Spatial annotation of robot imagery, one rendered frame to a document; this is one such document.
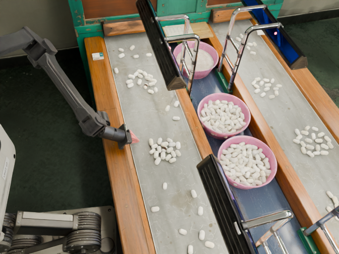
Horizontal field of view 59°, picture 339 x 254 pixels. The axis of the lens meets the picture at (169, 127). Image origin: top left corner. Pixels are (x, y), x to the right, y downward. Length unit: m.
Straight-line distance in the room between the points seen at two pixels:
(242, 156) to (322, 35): 2.52
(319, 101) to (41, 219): 1.43
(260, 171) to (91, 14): 1.25
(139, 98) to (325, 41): 2.52
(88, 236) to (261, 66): 1.31
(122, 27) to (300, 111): 1.10
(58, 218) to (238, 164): 0.79
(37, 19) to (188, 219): 2.06
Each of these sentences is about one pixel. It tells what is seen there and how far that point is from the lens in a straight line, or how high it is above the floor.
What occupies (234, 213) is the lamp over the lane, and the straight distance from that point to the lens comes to 0.89.
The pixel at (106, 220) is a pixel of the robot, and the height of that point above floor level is 0.47.
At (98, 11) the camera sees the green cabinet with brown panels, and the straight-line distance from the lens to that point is 1.87.
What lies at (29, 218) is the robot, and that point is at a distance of 1.19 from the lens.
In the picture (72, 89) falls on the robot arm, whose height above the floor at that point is 1.02.
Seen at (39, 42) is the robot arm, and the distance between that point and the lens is 1.35.
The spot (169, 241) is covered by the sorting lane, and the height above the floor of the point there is 0.74.
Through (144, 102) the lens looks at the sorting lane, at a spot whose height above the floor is 0.74.
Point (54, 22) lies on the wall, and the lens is 2.78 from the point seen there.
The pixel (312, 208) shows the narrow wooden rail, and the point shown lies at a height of 0.76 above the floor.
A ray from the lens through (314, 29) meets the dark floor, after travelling 3.79.
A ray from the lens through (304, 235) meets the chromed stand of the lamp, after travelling 1.40.
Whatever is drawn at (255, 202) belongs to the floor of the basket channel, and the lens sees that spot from 1.42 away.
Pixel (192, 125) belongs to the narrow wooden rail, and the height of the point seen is 0.76.
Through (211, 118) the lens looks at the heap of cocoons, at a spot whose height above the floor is 0.74.
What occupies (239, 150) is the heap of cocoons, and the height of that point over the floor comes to 0.74.
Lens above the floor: 1.92
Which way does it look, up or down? 54 degrees down
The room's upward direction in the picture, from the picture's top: 6 degrees clockwise
